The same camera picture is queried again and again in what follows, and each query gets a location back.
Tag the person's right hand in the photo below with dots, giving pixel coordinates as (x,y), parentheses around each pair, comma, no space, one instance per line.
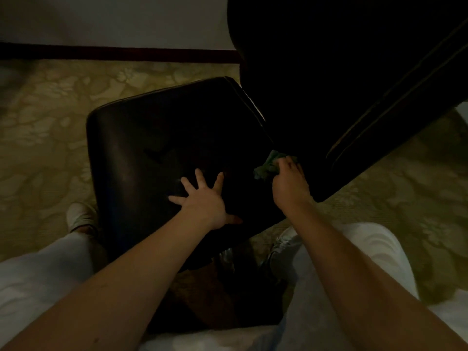
(290,188)

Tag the person's left hand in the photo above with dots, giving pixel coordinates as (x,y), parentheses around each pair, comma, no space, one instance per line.
(204,206)

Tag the green cleaning cloth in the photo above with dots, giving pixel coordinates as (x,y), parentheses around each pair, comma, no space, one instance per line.
(267,168)

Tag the black leather chair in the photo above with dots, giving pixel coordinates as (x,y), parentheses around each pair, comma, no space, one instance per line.
(146,153)

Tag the person's left forearm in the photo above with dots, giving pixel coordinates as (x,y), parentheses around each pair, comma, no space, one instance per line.
(102,288)

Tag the person's right forearm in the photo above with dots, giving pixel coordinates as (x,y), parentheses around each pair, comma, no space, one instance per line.
(365,288)

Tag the white sneaker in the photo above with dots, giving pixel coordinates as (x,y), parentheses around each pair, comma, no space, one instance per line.
(80,215)
(283,241)

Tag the dark red baseboard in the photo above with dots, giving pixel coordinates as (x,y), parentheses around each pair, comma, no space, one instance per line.
(128,52)

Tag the white furniture panel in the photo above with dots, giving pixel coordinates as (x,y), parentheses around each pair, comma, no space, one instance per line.
(462,111)

